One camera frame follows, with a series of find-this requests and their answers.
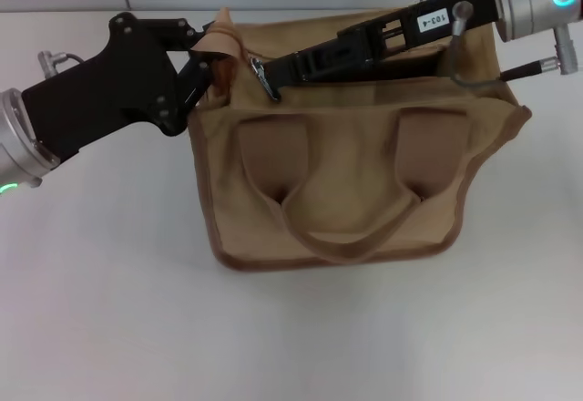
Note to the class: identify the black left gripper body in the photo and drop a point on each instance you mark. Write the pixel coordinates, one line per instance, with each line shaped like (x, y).
(114, 86)

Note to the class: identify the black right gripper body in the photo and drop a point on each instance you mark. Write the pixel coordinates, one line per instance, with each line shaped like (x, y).
(432, 20)

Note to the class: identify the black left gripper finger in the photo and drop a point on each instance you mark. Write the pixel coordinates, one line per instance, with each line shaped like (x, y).
(189, 38)
(200, 77)

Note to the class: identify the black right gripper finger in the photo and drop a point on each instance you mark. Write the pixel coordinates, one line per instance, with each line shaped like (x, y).
(319, 57)
(328, 73)

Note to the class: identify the silver metal zipper pull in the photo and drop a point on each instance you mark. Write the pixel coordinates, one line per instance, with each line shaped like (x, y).
(264, 77)

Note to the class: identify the khaki canvas food bag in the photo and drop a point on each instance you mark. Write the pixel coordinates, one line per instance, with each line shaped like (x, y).
(346, 155)

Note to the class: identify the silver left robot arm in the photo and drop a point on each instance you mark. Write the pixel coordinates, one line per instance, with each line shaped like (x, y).
(18, 141)

